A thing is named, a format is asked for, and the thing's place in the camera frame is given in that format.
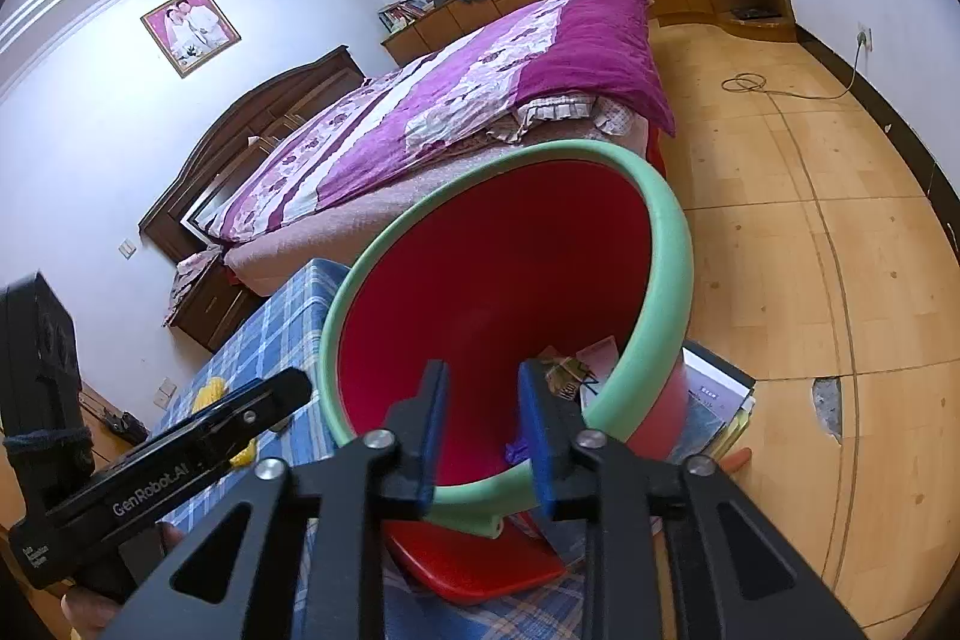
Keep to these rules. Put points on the red plastic lid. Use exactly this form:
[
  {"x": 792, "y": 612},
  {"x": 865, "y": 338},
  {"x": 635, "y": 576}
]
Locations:
[{"x": 480, "y": 565}]

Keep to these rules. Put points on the black plug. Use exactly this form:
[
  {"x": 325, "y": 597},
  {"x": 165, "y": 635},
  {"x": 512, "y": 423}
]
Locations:
[{"x": 124, "y": 428}]

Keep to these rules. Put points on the wooden headboard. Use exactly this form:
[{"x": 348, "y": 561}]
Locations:
[{"x": 247, "y": 115}]

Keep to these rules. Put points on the brown framed board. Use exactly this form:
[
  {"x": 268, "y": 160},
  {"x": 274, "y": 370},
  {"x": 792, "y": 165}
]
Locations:
[{"x": 206, "y": 201}]

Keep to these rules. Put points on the bed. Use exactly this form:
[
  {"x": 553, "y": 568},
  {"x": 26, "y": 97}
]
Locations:
[{"x": 420, "y": 190}]

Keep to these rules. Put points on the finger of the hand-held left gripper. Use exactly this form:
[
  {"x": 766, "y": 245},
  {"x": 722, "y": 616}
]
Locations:
[{"x": 247, "y": 404}]

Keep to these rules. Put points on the white wall socket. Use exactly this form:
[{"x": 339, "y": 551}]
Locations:
[{"x": 165, "y": 394}]

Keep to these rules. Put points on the row of books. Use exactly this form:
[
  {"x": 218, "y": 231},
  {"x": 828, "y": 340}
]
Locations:
[{"x": 405, "y": 14}]

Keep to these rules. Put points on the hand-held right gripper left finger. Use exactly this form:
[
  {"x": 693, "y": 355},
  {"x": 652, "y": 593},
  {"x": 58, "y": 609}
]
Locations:
[{"x": 439, "y": 437}]

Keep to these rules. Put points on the pink cloth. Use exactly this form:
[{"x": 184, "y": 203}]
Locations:
[{"x": 191, "y": 272}]

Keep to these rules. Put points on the yellow foam net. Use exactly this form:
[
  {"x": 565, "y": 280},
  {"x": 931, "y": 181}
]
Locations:
[{"x": 210, "y": 392}]

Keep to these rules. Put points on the person's left hand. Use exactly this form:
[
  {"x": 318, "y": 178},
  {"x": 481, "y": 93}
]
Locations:
[{"x": 86, "y": 616}]

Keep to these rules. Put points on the stack of books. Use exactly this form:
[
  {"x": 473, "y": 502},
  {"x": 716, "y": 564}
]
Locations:
[{"x": 712, "y": 400}]

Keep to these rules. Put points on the purple plastic packet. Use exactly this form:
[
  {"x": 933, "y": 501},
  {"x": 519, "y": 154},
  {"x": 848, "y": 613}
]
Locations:
[{"x": 517, "y": 450}]

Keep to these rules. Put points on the black item on shelf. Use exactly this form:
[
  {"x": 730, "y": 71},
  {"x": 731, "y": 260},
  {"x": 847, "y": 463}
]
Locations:
[{"x": 757, "y": 13}]

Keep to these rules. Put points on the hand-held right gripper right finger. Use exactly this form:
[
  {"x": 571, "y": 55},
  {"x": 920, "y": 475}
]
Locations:
[{"x": 536, "y": 445}]

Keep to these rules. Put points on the pink white packet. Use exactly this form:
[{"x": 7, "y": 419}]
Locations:
[{"x": 600, "y": 359}]

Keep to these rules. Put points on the wall switch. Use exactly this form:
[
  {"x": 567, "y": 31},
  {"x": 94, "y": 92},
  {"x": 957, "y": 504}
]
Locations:
[{"x": 127, "y": 247}]

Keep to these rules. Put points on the blue plaid tablecloth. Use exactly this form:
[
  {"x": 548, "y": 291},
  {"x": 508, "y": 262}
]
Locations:
[{"x": 285, "y": 325}]

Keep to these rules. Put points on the wooden nightstand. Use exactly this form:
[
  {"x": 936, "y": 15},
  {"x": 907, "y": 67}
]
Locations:
[{"x": 217, "y": 310}]

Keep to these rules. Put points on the red bin with green rim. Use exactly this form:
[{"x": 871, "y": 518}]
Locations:
[{"x": 487, "y": 280}]

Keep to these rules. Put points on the purple floral quilt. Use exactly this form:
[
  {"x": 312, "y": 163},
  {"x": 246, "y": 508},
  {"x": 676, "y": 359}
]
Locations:
[{"x": 525, "y": 63}]

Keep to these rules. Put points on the framed wall photo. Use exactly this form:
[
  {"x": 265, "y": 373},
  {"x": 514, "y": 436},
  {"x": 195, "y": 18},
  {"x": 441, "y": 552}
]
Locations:
[{"x": 191, "y": 29}]

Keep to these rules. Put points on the wooden side table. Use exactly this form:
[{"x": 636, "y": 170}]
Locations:
[{"x": 105, "y": 445}]

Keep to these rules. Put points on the wall socket with plug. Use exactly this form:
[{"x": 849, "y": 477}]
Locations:
[{"x": 865, "y": 38}]

